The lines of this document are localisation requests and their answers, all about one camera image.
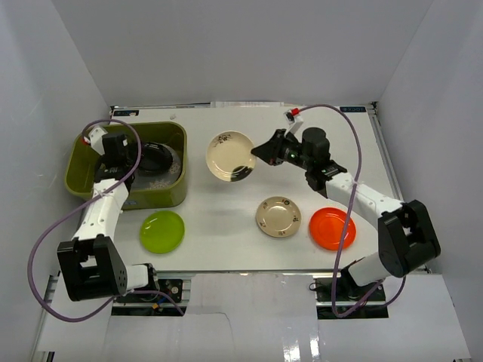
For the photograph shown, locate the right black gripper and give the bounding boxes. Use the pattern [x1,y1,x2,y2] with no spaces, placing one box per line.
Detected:
[252,130,313,172]

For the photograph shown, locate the glossy black round plate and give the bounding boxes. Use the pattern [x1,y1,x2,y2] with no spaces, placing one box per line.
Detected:
[138,142,174,176]

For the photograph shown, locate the cream bowl with dark patch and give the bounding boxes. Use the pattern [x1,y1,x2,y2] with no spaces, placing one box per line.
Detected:
[205,130,257,183]

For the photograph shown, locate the cream plate with red marks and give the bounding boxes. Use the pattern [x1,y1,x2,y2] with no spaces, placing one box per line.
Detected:
[255,196,302,238]

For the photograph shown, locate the lime green round plate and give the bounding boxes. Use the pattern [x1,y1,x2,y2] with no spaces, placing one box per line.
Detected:
[139,210,185,254]

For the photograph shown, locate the orange round plate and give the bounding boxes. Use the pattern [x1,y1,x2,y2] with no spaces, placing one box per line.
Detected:
[309,207,346,251]

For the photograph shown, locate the grey deer snowflake plate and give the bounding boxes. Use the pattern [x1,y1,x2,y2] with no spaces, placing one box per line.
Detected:
[132,144,183,190]

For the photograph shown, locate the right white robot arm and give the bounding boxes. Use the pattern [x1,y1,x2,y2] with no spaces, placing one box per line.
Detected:
[251,127,441,301]

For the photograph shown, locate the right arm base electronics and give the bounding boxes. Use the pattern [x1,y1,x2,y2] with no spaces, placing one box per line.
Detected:
[308,277,389,321]

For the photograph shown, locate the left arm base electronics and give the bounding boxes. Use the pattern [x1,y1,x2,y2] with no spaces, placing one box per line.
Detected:
[111,278,187,317]

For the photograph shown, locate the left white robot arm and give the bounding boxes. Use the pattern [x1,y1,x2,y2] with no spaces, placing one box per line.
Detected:
[57,127,160,302]

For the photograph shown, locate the olive green plastic bin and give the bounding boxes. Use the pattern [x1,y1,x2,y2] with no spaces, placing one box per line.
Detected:
[65,121,187,210]

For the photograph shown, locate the blue label sticker left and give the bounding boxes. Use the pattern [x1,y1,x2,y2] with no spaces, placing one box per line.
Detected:
[112,109,140,118]

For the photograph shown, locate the blue label sticker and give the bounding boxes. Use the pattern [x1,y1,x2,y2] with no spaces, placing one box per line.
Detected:
[340,106,367,113]
[112,109,140,118]

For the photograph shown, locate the blue label sticker right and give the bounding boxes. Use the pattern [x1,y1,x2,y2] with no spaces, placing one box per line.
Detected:
[340,106,367,113]

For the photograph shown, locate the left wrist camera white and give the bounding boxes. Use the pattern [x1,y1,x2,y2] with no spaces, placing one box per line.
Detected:
[82,126,108,155]

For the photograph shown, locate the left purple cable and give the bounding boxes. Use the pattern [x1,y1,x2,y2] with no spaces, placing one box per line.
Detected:
[29,118,186,323]

